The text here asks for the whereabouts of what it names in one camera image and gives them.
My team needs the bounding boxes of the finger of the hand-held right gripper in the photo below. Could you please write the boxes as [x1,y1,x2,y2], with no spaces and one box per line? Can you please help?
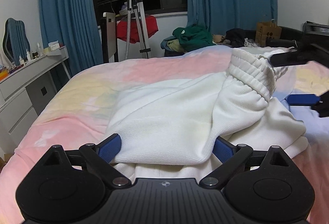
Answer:
[270,50,313,67]
[286,91,329,118]

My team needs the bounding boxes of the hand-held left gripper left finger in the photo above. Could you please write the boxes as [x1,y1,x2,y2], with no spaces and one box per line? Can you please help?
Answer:
[41,133,131,188]

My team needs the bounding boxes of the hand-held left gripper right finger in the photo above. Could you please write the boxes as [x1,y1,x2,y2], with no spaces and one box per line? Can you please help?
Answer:
[199,137,293,188]

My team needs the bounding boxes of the dark clothes pile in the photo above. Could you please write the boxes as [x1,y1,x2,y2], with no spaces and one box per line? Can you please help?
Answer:
[226,28,247,48]

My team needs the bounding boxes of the beige clothes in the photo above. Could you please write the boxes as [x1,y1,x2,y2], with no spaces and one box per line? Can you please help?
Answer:
[212,34,232,46]

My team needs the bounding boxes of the black sofa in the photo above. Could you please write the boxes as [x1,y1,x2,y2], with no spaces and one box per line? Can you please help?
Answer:
[245,26,304,48]

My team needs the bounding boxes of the brown paper bag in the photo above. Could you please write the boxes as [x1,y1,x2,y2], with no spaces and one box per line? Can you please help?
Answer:
[256,15,282,47]

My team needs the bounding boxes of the pastel bed blanket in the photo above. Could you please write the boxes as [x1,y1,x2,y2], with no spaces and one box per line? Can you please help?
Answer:
[0,45,329,222]

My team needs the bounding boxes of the green hoodie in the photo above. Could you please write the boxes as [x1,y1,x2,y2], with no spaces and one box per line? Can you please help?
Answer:
[172,24,215,53]

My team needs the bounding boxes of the cardboard box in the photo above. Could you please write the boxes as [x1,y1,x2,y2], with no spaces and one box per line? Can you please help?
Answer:
[0,153,12,170]

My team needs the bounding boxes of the yellow green cloth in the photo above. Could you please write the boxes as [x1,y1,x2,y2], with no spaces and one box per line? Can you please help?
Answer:
[167,40,184,52]

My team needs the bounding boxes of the white panel appliance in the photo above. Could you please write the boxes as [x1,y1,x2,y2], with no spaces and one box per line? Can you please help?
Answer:
[100,12,119,63]

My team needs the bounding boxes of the white dressing table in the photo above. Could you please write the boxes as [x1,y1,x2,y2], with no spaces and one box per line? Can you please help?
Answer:
[0,46,71,137]

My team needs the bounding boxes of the garment steamer stand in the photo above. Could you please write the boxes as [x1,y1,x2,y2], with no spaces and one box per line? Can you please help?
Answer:
[121,0,152,60]

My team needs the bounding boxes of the red garment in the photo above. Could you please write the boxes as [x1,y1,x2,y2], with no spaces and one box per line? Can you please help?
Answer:
[117,14,158,44]

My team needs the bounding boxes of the wavy framed mirror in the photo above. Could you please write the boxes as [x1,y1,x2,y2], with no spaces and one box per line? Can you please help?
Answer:
[2,17,31,62]

